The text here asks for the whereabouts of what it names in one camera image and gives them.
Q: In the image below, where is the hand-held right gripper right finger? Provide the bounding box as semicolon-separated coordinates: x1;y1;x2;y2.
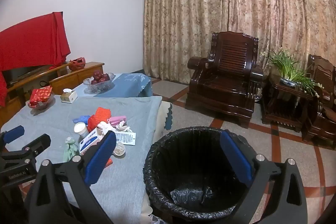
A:
219;131;309;224

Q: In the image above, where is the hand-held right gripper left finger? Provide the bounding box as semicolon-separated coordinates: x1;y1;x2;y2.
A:
24;131;117;224

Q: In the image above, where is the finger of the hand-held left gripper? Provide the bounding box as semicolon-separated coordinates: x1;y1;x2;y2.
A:
0;133;51;169
0;126;25;147

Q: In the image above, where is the small paper cup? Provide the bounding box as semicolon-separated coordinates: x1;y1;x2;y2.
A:
113;142;126;157

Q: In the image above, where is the white blue cardboard box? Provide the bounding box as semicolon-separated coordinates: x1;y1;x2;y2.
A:
79;127;106;155

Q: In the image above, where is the green cloth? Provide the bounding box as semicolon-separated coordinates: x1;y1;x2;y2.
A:
63;137;80;163

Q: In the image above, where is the white printed leaflet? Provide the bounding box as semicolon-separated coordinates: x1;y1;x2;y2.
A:
114;131;136;146

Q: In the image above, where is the white paper cup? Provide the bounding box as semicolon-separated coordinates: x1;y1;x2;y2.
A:
74;122;89;138

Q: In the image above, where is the white plastic bag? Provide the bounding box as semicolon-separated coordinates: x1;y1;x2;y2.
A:
117;120;132;133

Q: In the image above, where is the white crumpled tissue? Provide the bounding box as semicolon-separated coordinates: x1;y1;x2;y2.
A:
97;121;116;136

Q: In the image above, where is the small glass bowl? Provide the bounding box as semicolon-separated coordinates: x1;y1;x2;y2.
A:
27;93;55;111

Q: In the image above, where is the pink plastic bag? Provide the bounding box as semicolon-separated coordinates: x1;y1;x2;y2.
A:
108;115;126;126

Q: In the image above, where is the blue plastic bag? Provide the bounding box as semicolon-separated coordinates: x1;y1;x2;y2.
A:
73;115;91;124

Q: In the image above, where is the orange foam net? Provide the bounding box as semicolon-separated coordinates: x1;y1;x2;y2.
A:
87;107;112;132

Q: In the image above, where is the red patterned packet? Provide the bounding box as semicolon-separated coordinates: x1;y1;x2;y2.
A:
29;86;53;106

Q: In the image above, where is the white tissue box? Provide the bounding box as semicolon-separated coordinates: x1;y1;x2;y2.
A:
60;88;78;104

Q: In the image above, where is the television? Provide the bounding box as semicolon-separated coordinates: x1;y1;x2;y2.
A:
3;65;50;86

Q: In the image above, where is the wooden television cabinet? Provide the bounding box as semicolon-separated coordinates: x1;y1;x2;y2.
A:
0;61;105;127

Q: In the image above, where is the glass fruit bowl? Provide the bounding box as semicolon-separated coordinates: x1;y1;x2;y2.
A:
83;73;115;92

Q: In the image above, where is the dark wooden side table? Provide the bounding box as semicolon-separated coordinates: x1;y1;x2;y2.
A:
261;73;315;132

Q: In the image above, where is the cream scalloped table cover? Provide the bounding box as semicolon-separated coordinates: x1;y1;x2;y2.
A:
155;101;174;133

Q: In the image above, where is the dark wooden armchair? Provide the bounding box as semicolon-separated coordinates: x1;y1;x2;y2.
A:
185;31;264;122
302;54;336;149

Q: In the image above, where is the blue tablecloth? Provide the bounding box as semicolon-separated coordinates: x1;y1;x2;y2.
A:
71;72;153;98

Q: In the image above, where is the red woven basket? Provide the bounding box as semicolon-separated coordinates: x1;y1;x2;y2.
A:
69;57;87;71

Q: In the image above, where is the red cloth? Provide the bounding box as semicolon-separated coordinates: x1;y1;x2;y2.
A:
0;12;71;106

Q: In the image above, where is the blue white plant pot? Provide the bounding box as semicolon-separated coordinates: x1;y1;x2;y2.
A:
280;78;298;87

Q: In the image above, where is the green flowering plant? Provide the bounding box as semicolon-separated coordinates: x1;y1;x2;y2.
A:
260;48;324;97

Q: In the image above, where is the beige floral curtain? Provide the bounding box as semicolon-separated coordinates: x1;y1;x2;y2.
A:
142;0;336;88

